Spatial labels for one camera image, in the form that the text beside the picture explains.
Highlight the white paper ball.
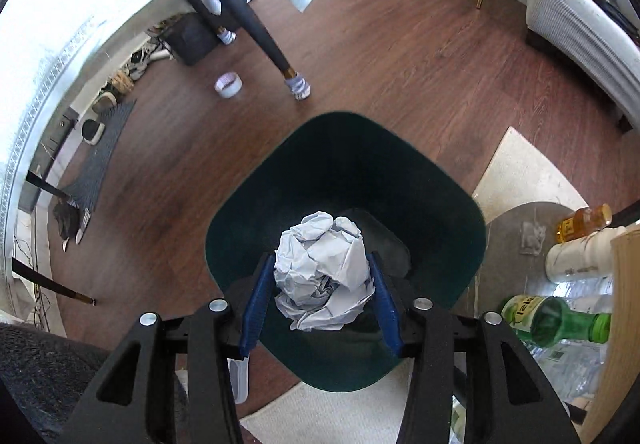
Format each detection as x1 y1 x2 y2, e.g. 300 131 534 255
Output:
273 211 375 332

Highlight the dark green trash bin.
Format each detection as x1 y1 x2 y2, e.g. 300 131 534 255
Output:
204 110 488 393

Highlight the green glass bottle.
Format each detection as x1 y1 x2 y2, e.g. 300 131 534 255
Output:
500 294 612 349

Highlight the wooden shelf panel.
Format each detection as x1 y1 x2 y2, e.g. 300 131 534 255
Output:
579 224 639 443

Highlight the white tall bottle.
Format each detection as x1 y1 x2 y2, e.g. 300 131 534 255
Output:
544 226 627 284

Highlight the amber drink bottle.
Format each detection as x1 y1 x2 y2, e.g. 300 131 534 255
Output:
555 204 613 244

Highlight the clear tape roll on floor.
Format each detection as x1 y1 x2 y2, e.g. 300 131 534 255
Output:
215 71 243 100

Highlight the grey armchair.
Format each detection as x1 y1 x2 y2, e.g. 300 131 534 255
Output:
526 0 639 129

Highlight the black handbag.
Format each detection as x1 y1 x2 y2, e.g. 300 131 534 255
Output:
593 0 639 45

